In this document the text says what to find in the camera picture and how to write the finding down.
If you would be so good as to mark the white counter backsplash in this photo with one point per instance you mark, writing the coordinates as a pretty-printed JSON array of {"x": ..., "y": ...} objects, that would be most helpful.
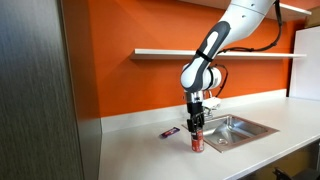
[{"x": 140, "y": 118}]

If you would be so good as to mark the red soda can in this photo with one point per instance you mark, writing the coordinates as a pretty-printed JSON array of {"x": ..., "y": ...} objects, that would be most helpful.
[{"x": 197, "y": 141}]

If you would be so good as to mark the purple candy bar wrapper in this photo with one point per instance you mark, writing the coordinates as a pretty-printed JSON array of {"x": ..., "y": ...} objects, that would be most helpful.
[{"x": 170, "y": 132}]

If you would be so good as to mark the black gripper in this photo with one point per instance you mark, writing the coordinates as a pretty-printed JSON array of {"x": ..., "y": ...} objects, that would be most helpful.
[{"x": 195, "y": 115}]

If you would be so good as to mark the dark wood cabinet panel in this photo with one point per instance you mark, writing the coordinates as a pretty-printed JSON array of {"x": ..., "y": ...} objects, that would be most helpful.
[{"x": 40, "y": 90}]

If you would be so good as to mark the chrome faucet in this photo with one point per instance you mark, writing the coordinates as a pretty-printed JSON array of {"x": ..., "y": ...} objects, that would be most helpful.
[{"x": 208, "y": 113}]

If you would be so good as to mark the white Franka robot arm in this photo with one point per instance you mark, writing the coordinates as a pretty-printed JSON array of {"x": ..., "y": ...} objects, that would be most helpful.
[{"x": 216, "y": 43}]

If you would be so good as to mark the stainless steel sink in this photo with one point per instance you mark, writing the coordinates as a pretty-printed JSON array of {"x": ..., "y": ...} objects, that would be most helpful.
[{"x": 240, "y": 131}]

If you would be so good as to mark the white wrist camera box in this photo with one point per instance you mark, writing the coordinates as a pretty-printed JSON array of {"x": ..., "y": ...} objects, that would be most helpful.
[{"x": 212, "y": 102}]

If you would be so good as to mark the white wall shelf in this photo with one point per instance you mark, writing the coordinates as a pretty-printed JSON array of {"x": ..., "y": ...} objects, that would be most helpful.
[{"x": 160, "y": 54}]

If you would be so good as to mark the white board panel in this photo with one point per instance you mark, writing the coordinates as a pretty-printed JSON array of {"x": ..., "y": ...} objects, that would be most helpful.
[{"x": 306, "y": 63}]

